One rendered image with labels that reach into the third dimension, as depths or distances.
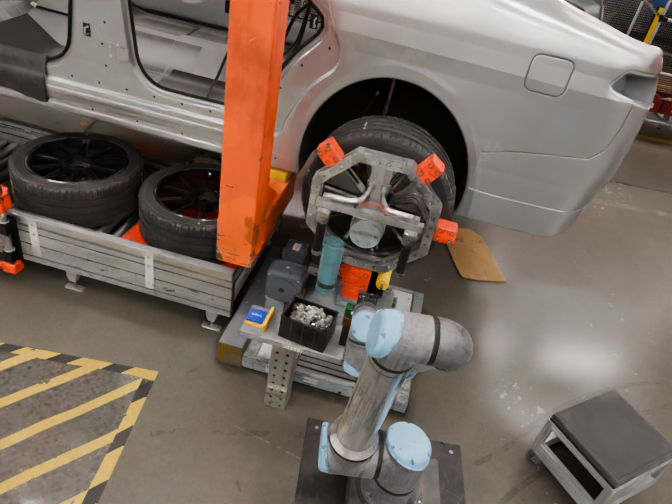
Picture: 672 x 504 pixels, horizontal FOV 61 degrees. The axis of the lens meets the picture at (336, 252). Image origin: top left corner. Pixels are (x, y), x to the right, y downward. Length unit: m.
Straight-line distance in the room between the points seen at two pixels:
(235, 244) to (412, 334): 1.32
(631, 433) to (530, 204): 1.05
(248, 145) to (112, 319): 1.26
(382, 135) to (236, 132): 0.57
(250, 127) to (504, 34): 1.06
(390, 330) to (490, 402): 1.74
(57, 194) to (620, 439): 2.75
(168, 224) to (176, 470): 1.11
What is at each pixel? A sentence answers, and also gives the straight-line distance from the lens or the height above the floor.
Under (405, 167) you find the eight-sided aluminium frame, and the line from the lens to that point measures 2.25.
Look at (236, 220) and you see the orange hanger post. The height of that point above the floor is 0.75.
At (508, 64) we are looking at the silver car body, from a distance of 2.50.
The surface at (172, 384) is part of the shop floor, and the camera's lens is 2.73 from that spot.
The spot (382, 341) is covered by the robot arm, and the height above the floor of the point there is 1.21.
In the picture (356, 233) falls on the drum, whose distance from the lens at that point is 2.26.
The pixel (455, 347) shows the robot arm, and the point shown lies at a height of 1.21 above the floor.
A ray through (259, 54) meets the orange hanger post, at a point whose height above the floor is 1.45.
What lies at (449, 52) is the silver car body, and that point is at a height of 1.47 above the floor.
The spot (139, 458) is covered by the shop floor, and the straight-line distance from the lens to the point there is 2.52.
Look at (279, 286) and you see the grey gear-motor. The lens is 2.72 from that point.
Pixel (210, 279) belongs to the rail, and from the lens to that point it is 2.75.
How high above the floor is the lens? 2.09
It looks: 36 degrees down
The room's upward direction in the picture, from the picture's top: 12 degrees clockwise
